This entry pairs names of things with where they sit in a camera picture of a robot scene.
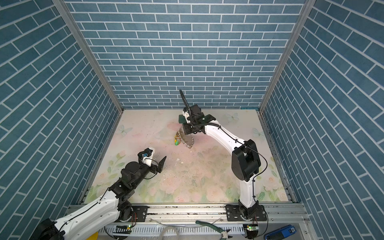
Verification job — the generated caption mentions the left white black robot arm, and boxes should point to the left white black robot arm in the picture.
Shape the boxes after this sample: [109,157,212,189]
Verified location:
[30,157,167,240]

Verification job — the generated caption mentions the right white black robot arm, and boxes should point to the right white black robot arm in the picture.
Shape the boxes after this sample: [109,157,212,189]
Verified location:
[177,102,268,221]

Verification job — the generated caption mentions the dark green sponge block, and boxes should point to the dark green sponge block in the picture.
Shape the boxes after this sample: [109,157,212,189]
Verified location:
[179,114,205,125]

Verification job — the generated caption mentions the clear plastic tube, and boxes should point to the clear plastic tube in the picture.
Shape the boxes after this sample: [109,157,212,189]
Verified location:
[157,226,180,240]

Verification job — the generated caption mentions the yellow tape roll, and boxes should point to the yellow tape roll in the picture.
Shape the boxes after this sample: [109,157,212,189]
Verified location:
[86,232,99,240]

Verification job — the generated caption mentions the blue black device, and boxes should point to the blue black device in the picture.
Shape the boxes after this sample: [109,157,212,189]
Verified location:
[264,225,297,240]

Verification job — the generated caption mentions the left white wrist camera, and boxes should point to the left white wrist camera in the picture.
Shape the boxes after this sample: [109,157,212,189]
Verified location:
[138,148,156,167]

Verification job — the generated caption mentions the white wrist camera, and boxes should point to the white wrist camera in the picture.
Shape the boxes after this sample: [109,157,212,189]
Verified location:
[183,111,191,124]
[138,148,156,167]

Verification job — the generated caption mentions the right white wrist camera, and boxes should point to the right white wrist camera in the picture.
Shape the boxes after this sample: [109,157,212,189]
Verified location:
[183,111,191,124]

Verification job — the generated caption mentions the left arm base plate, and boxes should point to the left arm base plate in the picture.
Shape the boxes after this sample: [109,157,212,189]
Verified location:
[114,206,149,223]

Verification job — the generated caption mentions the aluminium rail frame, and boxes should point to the aluminium rail frame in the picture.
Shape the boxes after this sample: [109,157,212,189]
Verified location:
[107,203,316,240]

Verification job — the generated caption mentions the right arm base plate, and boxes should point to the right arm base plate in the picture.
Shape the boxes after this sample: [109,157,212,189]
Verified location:
[225,204,267,222]

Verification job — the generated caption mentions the green handled pliers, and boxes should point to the green handled pliers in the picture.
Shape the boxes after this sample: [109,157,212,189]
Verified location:
[195,220,232,240]

